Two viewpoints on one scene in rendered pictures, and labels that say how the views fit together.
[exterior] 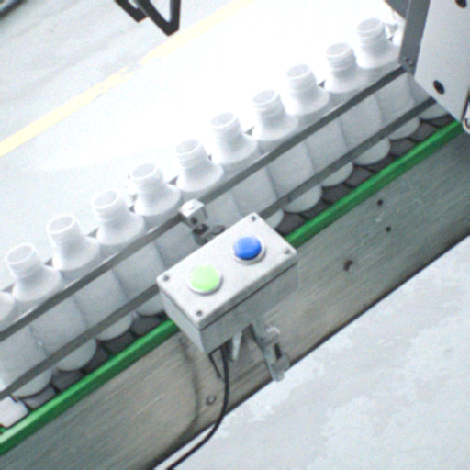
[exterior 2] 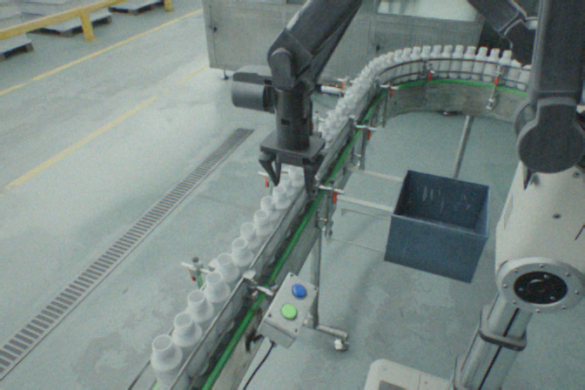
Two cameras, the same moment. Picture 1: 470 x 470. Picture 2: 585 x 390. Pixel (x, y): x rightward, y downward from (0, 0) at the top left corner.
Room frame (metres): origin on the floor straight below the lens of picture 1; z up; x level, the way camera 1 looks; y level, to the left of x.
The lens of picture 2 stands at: (0.65, 0.46, 1.85)
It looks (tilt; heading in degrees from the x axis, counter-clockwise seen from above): 36 degrees down; 313
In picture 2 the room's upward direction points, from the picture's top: straight up
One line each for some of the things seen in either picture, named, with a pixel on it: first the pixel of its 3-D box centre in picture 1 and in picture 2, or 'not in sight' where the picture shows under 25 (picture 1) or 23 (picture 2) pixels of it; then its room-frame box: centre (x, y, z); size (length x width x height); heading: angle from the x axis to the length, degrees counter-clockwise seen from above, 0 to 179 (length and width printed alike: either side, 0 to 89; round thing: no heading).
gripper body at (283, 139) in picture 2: not in sight; (292, 132); (1.09, -0.01, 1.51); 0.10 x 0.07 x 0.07; 21
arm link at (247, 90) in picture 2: not in sight; (268, 77); (1.13, 0.01, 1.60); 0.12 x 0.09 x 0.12; 22
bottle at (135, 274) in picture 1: (130, 251); (218, 302); (1.20, 0.12, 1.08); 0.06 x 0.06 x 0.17
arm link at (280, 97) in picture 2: not in sight; (288, 98); (1.10, 0.00, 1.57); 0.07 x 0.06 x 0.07; 22
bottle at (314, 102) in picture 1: (315, 125); (269, 224); (1.32, -0.15, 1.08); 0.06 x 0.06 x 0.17
